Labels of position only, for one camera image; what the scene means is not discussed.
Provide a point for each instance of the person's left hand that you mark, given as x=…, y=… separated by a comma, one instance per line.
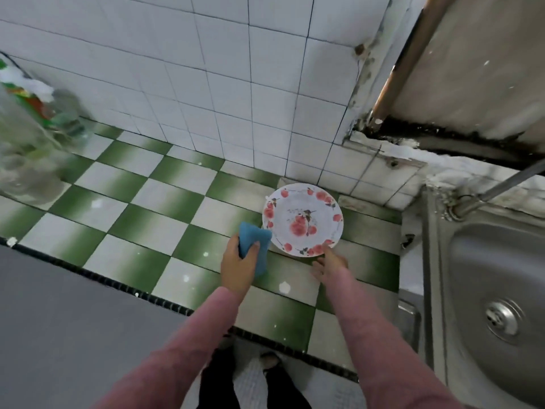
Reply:
x=238, y=270

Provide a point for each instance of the person's right hand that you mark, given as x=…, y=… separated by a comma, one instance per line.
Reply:
x=330, y=266

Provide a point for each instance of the blue cleaning cloth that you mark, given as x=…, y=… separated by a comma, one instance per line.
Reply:
x=255, y=238

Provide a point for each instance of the red flower plate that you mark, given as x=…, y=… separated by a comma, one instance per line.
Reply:
x=302, y=219

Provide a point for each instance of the person's right forearm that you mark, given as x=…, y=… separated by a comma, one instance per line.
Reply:
x=383, y=345

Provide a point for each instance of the person's left forearm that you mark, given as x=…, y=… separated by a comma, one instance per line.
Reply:
x=170, y=362

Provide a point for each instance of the green checkered tile countertop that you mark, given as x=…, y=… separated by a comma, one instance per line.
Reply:
x=145, y=208

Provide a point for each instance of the person's left leg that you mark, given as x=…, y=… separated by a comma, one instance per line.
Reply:
x=220, y=383

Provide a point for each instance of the person's leg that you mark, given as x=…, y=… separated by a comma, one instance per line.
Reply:
x=220, y=383
x=283, y=386

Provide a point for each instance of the person's right leg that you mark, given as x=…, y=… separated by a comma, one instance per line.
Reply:
x=283, y=386

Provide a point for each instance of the stainless steel sink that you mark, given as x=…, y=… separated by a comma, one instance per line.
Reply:
x=502, y=294

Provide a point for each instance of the chrome faucet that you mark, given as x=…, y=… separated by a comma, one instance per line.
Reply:
x=502, y=187

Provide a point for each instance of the large clear plastic bottle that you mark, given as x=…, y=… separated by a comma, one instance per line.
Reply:
x=25, y=157

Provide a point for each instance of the weathered wooden board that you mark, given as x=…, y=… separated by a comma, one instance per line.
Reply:
x=477, y=64

